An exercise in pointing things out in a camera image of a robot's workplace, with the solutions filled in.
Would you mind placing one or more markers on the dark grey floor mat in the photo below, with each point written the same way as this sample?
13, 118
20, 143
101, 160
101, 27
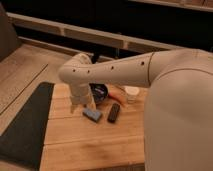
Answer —
22, 142

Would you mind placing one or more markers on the orange carrot toy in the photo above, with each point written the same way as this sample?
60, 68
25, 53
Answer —
117, 98

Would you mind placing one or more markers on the blue sponge block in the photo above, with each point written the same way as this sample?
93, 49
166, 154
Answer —
93, 115

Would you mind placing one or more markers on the white ceramic cup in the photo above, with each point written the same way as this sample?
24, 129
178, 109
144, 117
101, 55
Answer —
131, 93

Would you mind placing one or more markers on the black ceramic bowl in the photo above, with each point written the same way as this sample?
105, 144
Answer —
99, 92

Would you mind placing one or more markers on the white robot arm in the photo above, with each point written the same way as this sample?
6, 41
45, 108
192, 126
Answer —
178, 111

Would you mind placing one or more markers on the black rectangular remote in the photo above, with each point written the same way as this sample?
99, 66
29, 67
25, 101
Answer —
113, 114

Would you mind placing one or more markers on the grey sofa corner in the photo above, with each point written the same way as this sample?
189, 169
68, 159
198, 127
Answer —
9, 40

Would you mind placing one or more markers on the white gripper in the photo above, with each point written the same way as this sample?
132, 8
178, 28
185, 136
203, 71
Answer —
81, 94

